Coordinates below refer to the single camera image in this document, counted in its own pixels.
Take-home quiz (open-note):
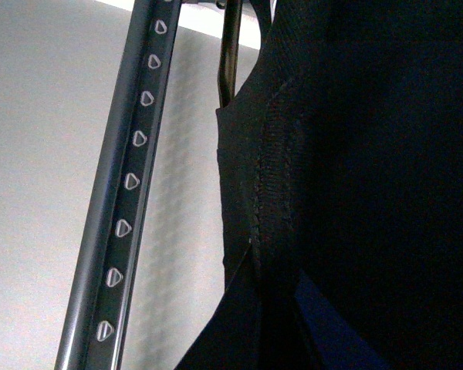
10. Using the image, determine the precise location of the black t-shirt with white print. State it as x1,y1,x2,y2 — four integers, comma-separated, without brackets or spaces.
178,1,463,369

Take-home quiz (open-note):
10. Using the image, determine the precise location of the grey perforated front rack rail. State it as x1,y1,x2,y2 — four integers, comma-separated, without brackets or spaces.
55,1,181,369

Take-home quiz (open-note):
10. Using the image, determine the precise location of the black hanger hook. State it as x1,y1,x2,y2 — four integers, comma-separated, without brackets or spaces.
218,0,243,108

